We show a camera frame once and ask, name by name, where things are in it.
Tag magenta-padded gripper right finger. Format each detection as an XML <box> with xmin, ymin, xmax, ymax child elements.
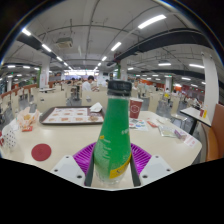
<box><xmin>129</xmin><ymin>143</ymin><xmax>174</xmax><ymax>187</ymax></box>

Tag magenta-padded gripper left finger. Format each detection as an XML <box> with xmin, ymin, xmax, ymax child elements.
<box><xmin>50</xmin><ymin>142</ymin><xmax>98</xmax><ymax>188</ymax></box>

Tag green drink bottle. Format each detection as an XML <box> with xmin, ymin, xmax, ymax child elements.
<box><xmin>93</xmin><ymin>79</ymin><xmax>133</xmax><ymax>186</ymax></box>

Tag flat round red coaster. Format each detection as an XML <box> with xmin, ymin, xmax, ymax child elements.
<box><xmin>30</xmin><ymin>143</ymin><xmax>53</xmax><ymax>162</ymax></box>

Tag clear plastic wrapper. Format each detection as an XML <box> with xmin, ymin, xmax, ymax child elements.
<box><xmin>158</xmin><ymin>124</ymin><xmax>188</xmax><ymax>139</ymax></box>

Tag printed paper leaflet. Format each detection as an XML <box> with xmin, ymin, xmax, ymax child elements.
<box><xmin>128</xmin><ymin>118</ymin><xmax>149</xmax><ymax>132</ymax></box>

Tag red sauce packet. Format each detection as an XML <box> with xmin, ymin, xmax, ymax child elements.
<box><xmin>21</xmin><ymin>125</ymin><xmax>34</xmax><ymax>133</ymax></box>

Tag red paper cup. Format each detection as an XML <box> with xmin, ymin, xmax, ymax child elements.
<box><xmin>128</xmin><ymin>97</ymin><xmax>144</xmax><ymax>120</ymax></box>

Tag paper wrapper with fries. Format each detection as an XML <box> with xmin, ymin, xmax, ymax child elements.
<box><xmin>15</xmin><ymin>107</ymin><xmax>40</xmax><ymax>132</ymax></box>

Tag beige side table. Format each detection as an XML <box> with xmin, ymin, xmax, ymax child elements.
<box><xmin>179</xmin><ymin>106</ymin><xmax>213</xmax><ymax>136</ymax></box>

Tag white polka-dot mug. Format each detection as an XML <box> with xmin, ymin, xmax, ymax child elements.
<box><xmin>0</xmin><ymin>123</ymin><xmax>18</xmax><ymax>151</ymax></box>

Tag crumpled white napkin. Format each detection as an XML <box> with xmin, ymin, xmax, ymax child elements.
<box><xmin>89</xmin><ymin>101</ymin><xmax>104</xmax><ymax>113</ymax></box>

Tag orange wooden seat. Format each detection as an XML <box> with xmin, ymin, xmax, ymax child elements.
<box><xmin>204</xmin><ymin>103</ymin><xmax>224</xmax><ymax>163</ymax></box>

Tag beige dining chair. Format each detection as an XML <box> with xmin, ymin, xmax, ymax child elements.
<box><xmin>35</xmin><ymin>90</ymin><xmax>68</xmax><ymax>113</ymax></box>
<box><xmin>81</xmin><ymin>89</ymin><xmax>109</xmax><ymax>108</ymax></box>

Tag person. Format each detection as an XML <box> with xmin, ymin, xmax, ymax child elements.
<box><xmin>81</xmin><ymin>75</ymin><xmax>96</xmax><ymax>93</ymax></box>

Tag ceiling air conditioner unit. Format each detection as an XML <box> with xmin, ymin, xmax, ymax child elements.
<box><xmin>55</xmin><ymin>37</ymin><xmax>74</xmax><ymax>49</ymax></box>

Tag ceiling strip lights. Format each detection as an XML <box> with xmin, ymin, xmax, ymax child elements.
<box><xmin>6</xmin><ymin>13</ymin><xmax>208</xmax><ymax>89</ymax></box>

